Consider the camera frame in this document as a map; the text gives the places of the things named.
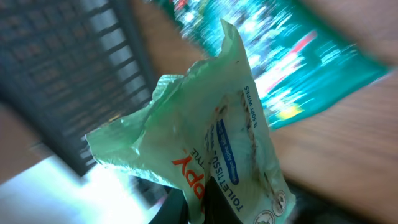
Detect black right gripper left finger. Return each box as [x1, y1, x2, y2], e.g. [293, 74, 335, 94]
[149, 189, 188, 224]

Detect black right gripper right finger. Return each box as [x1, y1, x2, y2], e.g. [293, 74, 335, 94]
[203, 177, 242, 224]

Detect white teal tissue packet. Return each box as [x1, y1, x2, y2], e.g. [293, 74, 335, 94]
[86, 21, 295, 223]

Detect green 3M gloves packet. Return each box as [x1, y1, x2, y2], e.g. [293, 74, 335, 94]
[156, 0, 389, 129]

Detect grey plastic mesh basket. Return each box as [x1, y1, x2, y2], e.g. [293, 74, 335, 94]
[1, 0, 155, 176]

